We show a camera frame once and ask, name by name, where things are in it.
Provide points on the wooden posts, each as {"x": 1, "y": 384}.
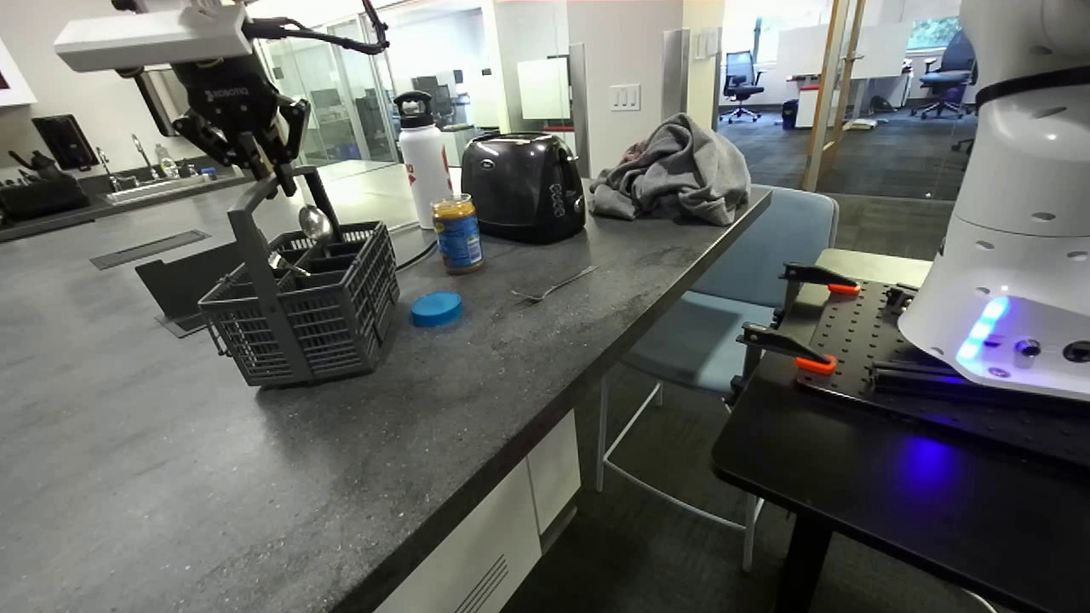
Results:
{"x": 822, "y": 102}

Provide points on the white board on glass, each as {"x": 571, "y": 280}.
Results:
{"x": 543, "y": 88}

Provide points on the white cabinet door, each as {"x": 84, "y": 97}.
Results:
{"x": 477, "y": 553}
{"x": 555, "y": 472}

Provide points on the steel sink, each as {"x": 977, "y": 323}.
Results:
{"x": 157, "y": 187}

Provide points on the silver tap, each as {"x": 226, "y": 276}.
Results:
{"x": 106, "y": 166}
{"x": 143, "y": 153}

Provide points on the peanut butter jar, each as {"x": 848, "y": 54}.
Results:
{"x": 458, "y": 238}

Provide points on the silver fork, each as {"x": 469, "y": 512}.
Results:
{"x": 553, "y": 287}

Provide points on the black flip-up outlet cover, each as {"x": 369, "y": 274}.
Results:
{"x": 183, "y": 285}

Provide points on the framed wall picture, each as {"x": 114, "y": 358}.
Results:
{"x": 10, "y": 81}

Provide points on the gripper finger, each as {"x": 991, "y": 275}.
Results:
{"x": 213, "y": 136}
{"x": 294, "y": 128}

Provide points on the dark trash bin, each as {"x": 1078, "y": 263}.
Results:
{"x": 789, "y": 115}

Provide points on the white office desk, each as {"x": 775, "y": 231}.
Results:
{"x": 877, "y": 81}

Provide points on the white wall switch plate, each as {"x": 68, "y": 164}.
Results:
{"x": 625, "y": 97}

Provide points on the blue upholstered chair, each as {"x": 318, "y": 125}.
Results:
{"x": 749, "y": 272}

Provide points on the black clamp orange tip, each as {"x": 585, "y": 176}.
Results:
{"x": 779, "y": 342}
{"x": 817, "y": 277}

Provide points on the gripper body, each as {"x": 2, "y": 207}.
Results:
{"x": 228, "y": 89}

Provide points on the grey plastic utensil holder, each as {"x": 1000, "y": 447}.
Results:
{"x": 298, "y": 319}

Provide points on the black office chair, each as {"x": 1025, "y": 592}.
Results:
{"x": 741, "y": 77}

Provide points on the dark counter vent grille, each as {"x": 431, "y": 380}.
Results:
{"x": 149, "y": 249}

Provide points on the black toaster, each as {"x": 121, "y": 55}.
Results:
{"x": 519, "y": 187}

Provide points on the black wall tablet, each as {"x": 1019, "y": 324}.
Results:
{"x": 65, "y": 142}

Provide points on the window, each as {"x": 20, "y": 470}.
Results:
{"x": 932, "y": 32}

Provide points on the silver spoon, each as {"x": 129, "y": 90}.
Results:
{"x": 315, "y": 223}

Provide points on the black dish rack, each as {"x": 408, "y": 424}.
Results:
{"x": 38, "y": 191}

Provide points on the clear plastic bottle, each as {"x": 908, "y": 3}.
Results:
{"x": 168, "y": 163}

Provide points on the silver utensil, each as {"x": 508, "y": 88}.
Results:
{"x": 288, "y": 264}

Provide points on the grey crumpled sweatshirt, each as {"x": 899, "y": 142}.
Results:
{"x": 681, "y": 174}

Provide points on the blue round lid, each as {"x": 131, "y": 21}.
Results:
{"x": 436, "y": 310}

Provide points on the white water bottle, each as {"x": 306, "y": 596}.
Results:
{"x": 424, "y": 166}

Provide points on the blue office chair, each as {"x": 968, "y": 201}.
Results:
{"x": 949, "y": 72}

